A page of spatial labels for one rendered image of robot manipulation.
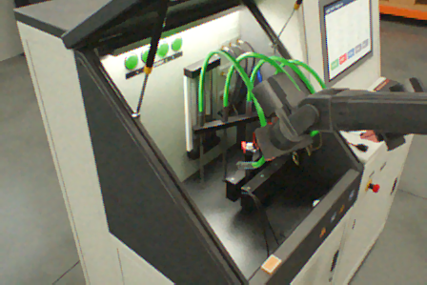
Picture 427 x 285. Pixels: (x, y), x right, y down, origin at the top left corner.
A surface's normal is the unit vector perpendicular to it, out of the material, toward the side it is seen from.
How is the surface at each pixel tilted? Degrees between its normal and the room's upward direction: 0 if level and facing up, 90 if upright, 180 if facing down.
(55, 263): 0
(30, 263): 0
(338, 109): 81
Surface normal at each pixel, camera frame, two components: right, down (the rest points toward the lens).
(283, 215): 0.00, -0.84
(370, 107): -0.63, 0.25
